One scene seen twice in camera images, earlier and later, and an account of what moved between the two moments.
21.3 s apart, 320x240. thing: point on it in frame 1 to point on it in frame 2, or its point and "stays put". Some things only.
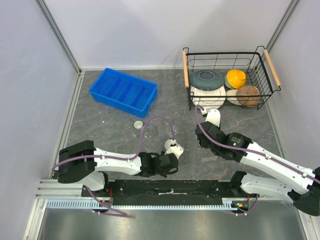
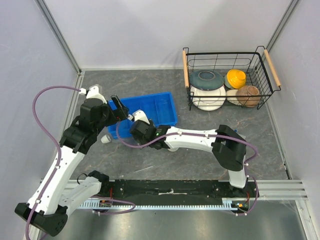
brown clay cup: [250, 102] stays put
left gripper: [164, 173] to [121, 110]
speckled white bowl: [232, 92] stays put
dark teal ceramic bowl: [207, 80] stays put
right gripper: [201, 143] to [138, 140]
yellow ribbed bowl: [236, 78] stays put
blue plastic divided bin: [132, 94] to [159, 108]
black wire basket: [229, 78] stays put
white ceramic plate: [209, 102] stays put
